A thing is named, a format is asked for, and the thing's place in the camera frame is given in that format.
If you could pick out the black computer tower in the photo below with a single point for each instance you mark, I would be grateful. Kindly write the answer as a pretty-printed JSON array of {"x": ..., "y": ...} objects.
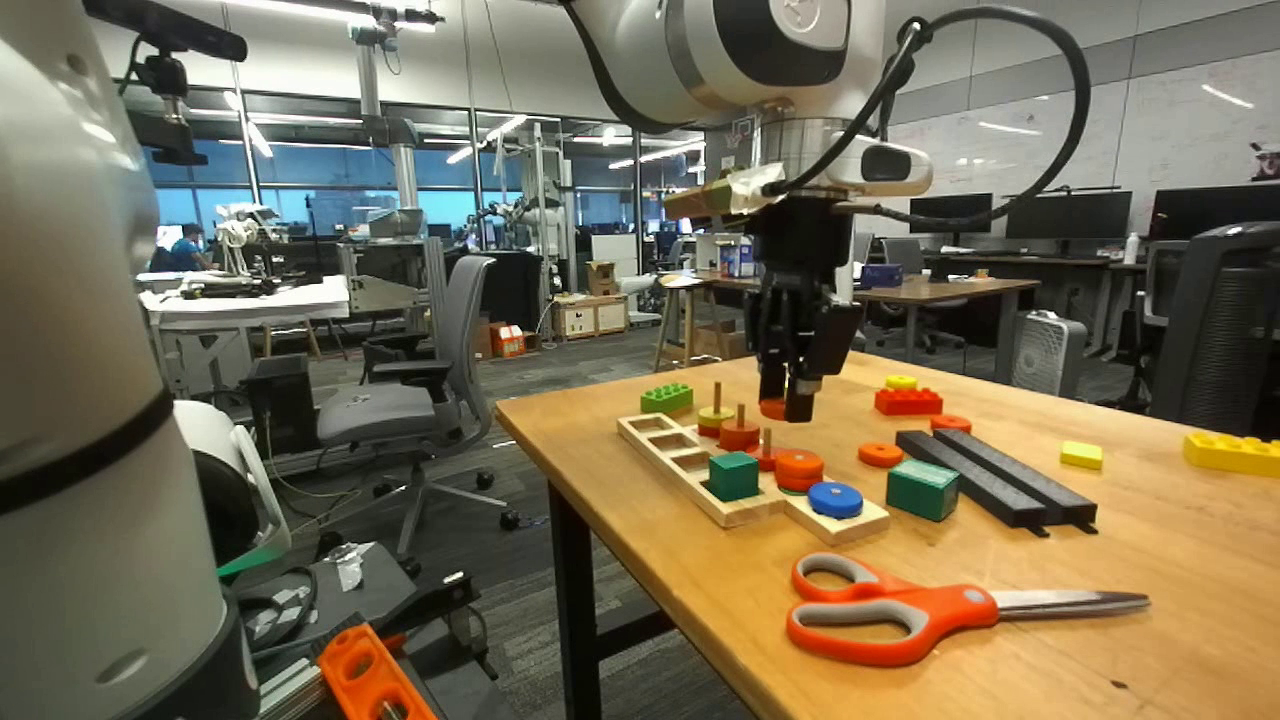
[{"x": 282, "y": 405}]

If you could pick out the person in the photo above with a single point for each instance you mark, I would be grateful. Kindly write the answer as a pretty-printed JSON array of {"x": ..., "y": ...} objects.
[{"x": 186, "y": 252}]

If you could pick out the red building block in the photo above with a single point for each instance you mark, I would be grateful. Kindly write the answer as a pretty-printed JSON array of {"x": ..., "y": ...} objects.
[{"x": 908, "y": 402}]

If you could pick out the wooden shape sorter board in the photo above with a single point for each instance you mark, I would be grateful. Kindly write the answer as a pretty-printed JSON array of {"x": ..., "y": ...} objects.
[{"x": 680, "y": 462}]

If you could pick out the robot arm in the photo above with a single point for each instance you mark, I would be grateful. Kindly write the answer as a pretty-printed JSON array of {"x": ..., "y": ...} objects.
[{"x": 90, "y": 400}]

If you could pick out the wooden table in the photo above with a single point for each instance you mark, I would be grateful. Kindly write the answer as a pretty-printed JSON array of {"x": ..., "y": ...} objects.
[{"x": 940, "y": 291}]

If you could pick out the white table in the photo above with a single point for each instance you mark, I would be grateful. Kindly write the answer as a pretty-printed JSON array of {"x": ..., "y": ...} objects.
[{"x": 245, "y": 300}]

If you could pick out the wooden stool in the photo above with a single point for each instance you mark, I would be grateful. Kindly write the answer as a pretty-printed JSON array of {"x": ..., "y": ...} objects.
[{"x": 682, "y": 320}]

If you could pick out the green cube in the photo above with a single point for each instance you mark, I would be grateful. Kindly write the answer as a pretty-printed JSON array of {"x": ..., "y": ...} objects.
[
  {"x": 921, "y": 491},
  {"x": 733, "y": 477}
]

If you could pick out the thick orange disc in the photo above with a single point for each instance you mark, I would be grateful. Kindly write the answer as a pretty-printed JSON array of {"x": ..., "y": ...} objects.
[{"x": 799, "y": 469}]

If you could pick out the blue disc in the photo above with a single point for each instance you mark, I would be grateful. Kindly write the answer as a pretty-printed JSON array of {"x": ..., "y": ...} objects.
[{"x": 835, "y": 499}]

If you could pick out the yellow building block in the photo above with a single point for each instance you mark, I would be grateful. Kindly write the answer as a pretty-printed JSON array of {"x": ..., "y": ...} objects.
[{"x": 1232, "y": 453}]

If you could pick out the grey office chair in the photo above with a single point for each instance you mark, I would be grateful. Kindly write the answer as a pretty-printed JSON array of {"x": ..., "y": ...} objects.
[{"x": 400, "y": 410}]

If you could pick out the white box fan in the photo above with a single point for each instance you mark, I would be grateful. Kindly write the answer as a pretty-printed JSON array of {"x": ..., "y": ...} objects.
[{"x": 1048, "y": 352}]

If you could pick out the green building block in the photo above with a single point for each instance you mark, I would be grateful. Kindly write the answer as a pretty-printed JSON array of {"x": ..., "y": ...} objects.
[{"x": 666, "y": 398}]

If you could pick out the yellow disc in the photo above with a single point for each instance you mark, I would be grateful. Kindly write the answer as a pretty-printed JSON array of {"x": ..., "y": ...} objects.
[
  {"x": 901, "y": 382},
  {"x": 715, "y": 416}
]

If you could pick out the stack of cardboard boxes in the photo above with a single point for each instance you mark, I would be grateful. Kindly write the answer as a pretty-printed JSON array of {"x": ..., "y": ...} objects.
[{"x": 592, "y": 310}]

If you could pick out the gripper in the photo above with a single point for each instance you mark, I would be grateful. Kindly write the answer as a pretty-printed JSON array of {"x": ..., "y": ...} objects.
[{"x": 800, "y": 240}]

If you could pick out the black foam bar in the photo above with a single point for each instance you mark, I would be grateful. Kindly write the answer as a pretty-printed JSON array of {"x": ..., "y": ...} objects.
[
  {"x": 968, "y": 482},
  {"x": 1025, "y": 475}
]

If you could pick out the blue box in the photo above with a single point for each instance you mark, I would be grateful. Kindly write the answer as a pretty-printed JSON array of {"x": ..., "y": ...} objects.
[{"x": 881, "y": 275}]

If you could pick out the row of monitors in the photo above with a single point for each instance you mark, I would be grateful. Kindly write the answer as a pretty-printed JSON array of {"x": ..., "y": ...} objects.
[{"x": 1068, "y": 214}]

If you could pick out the black office chair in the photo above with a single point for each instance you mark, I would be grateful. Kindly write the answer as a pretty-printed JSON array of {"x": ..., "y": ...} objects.
[{"x": 1215, "y": 330}]

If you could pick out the orange plastic clamp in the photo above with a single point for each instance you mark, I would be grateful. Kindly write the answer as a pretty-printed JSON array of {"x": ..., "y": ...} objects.
[{"x": 365, "y": 680}]

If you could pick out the small yellow block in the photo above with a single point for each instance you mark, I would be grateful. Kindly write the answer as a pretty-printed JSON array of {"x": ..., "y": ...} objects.
[{"x": 1081, "y": 455}]

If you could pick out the camera on mount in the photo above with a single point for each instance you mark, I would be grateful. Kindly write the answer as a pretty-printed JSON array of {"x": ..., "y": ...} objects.
[{"x": 165, "y": 60}]

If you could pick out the orange box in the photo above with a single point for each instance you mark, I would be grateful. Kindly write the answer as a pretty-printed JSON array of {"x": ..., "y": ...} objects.
[{"x": 507, "y": 340}]

